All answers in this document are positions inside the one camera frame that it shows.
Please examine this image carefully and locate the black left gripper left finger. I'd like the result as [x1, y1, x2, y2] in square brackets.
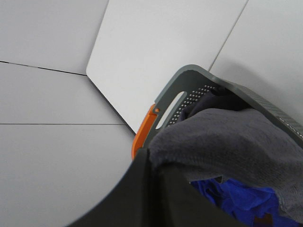
[68, 148, 152, 227]

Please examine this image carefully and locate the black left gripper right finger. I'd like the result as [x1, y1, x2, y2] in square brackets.
[153, 166, 245, 227]

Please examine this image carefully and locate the dark grey towel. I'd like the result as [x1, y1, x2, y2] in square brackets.
[149, 95, 303, 224]

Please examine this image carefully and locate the blue cloth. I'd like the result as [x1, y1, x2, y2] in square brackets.
[190, 179, 301, 227]

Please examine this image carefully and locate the brown cloth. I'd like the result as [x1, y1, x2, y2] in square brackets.
[253, 213, 273, 227]

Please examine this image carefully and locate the grey perforated plastic basket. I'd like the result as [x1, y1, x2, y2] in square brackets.
[143, 65, 303, 147]

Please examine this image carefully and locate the orange basket handle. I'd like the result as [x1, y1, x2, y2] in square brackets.
[131, 104, 157, 160]

